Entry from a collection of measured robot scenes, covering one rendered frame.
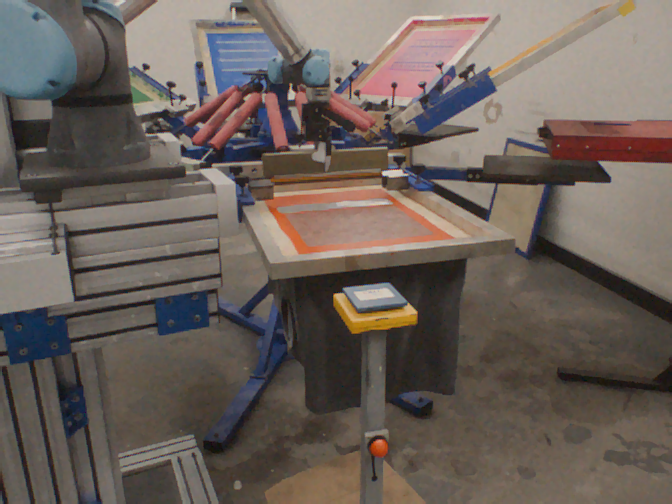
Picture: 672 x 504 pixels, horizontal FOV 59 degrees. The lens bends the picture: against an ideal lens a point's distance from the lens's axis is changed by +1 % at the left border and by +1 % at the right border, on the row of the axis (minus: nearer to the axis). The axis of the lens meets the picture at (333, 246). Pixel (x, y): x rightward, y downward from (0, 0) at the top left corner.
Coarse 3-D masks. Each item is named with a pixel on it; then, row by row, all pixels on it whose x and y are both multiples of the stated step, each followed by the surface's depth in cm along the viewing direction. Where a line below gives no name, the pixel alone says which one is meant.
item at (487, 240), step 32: (416, 192) 184; (256, 224) 151; (480, 224) 150; (288, 256) 129; (320, 256) 128; (352, 256) 129; (384, 256) 131; (416, 256) 134; (448, 256) 136; (480, 256) 138
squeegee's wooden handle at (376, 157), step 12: (264, 156) 181; (276, 156) 182; (288, 156) 183; (300, 156) 184; (336, 156) 187; (348, 156) 188; (360, 156) 189; (372, 156) 190; (384, 156) 191; (264, 168) 182; (276, 168) 183; (288, 168) 184; (300, 168) 185; (312, 168) 186; (324, 168) 187; (336, 168) 188; (348, 168) 189; (360, 168) 190; (372, 168) 191; (384, 168) 192
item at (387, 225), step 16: (336, 192) 197; (352, 192) 197; (368, 192) 197; (384, 192) 196; (352, 208) 178; (368, 208) 178; (384, 208) 178; (400, 208) 178; (368, 224) 162; (384, 224) 162; (400, 224) 162; (416, 224) 162; (432, 224) 162; (384, 240) 149; (400, 240) 149; (416, 240) 149; (432, 240) 149
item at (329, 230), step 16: (272, 208) 179; (336, 208) 178; (288, 224) 163; (304, 224) 163; (320, 224) 163; (336, 224) 163; (352, 224) 162; (304, 240) 150; (320, 240) 150; (336, 240) 150; (352, 240) 149; (368, 240) 149
